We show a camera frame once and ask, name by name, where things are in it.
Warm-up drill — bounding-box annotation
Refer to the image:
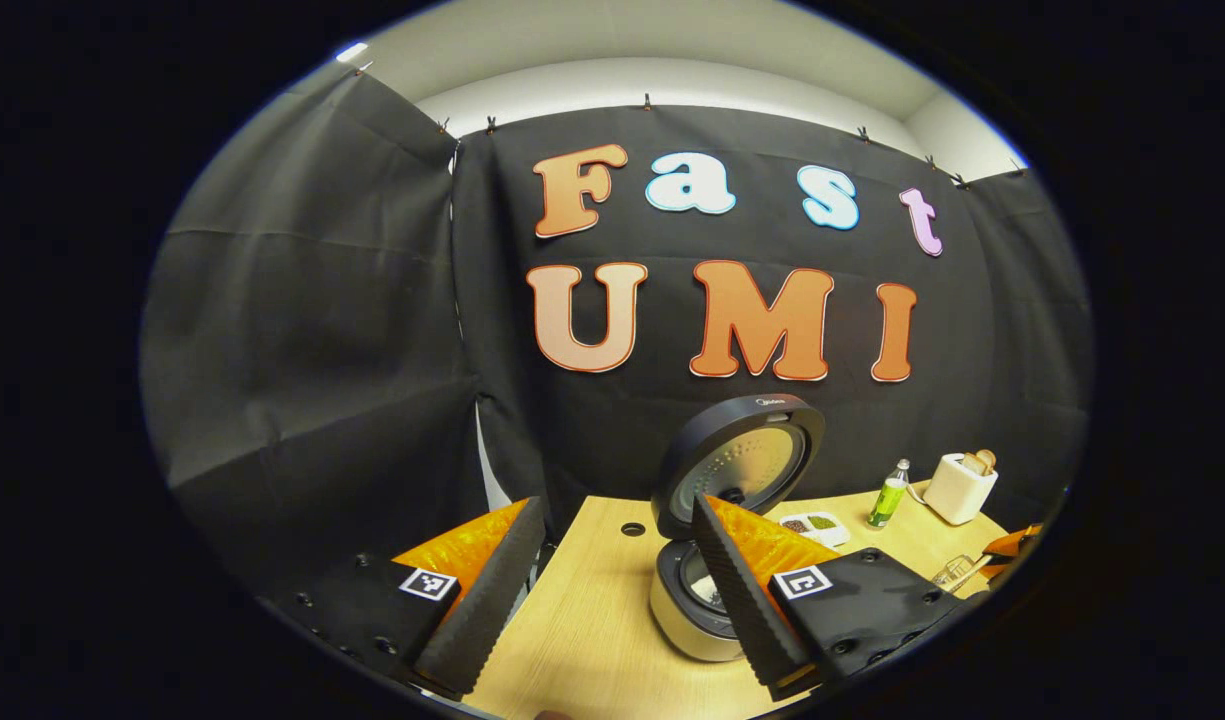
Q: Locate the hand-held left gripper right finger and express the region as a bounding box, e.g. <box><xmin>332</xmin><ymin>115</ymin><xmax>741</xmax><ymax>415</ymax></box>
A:
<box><xmin>692</xmin><ymin>493</ymin><xmax>973</xmax><ymax>701</ymax></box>

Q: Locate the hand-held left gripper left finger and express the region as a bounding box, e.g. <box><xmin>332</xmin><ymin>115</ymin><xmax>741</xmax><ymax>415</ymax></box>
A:
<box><xmin>267</xmin><ymin>497</ymin><xmax>548</xmax><ymax>701</ymax></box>

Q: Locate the clear chopstick holder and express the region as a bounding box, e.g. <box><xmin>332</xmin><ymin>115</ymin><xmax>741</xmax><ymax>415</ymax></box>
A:
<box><xmin>932</xmin><ymin>553</ymin><xmax>993</xmax><ymax>593</ymax></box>

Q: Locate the black rice cooker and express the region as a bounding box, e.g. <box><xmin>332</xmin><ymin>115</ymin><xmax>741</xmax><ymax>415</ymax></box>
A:
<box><xmin>649</xmin><ymin>393</ymin><xmax>827</xmax><ymax>663</ymax></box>

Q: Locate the white toaster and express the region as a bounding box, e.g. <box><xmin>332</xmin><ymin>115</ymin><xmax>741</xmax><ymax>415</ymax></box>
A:
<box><xmin>922</xmin><ymin>450</ymin><xmax>1000</xmax><ymax>526</ymax></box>

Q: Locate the white divided grain dish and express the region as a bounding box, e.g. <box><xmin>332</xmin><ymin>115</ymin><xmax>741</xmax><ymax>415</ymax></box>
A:
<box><xmin>778</xmin><ymin>511</ymin><xmax>851</xmax><ymax>548</ymax></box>

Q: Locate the green drink bottle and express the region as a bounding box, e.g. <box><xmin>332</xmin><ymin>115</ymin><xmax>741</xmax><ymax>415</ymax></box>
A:
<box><xmin>867</xmin><ymin>459</ymin><xmax>912</xmax><ymax>529</ymax></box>

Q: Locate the black backdrop cloth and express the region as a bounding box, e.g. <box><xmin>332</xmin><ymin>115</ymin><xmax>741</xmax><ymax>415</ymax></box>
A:
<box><xmin>140</xmin><ymin>65</ymin><xmax>1093</xmax><ymax>601</ymax></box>

